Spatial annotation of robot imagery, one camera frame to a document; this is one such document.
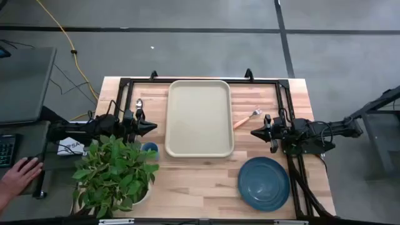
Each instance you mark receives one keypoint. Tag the green leafy plant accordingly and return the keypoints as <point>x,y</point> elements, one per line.
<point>115,168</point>

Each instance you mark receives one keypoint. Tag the black keyboard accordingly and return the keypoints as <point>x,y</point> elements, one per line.
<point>7,150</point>

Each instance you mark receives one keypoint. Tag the black computer mouse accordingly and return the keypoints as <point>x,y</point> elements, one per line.
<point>33,158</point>

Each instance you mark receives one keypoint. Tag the beige plastic tray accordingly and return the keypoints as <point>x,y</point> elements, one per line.
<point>200,118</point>

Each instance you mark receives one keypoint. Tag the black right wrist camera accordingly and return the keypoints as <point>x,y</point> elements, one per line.
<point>281,123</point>

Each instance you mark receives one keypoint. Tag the white plant pot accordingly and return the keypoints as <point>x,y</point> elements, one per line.
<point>142,198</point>

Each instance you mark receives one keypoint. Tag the grey monitor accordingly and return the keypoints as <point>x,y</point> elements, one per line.
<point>25,84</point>

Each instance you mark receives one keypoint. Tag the black table clamp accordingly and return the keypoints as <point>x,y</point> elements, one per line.
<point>153,75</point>
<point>249,74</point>

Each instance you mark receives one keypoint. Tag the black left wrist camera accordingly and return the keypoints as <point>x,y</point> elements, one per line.
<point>128,116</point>

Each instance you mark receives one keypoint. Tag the dark blue plate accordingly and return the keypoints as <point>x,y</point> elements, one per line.
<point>264,184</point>

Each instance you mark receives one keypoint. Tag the black metal table frame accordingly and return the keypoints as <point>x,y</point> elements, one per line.
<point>143,81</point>

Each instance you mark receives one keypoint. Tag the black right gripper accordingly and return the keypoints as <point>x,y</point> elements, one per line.
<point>281,137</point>

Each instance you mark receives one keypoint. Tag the silver metal bracket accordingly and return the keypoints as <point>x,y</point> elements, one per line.
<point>290,222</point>
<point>116,222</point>

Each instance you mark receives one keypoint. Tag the dark side desk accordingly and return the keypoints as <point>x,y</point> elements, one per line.
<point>53,161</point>

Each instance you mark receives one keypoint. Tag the silver metal spoon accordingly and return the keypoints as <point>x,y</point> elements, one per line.
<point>139,103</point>

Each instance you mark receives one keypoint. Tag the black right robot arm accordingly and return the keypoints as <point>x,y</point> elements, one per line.
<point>325,131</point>

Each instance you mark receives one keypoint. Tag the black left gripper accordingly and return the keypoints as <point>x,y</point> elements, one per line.
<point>132,128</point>

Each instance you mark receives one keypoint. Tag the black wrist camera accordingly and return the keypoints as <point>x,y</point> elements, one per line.
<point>128,116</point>
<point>281,123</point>

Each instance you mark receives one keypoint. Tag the person's forearm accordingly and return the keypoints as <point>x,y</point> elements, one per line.
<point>3,200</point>

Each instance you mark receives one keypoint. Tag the white printed paper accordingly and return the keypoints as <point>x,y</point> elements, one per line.
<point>67,146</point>

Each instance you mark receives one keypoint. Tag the black metal stand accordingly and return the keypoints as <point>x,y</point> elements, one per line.
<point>378,101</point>

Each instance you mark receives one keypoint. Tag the person's hand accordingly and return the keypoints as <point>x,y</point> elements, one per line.
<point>20,176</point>

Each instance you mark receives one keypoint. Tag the ribbed light blue cup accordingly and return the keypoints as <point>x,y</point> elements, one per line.
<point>151,146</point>

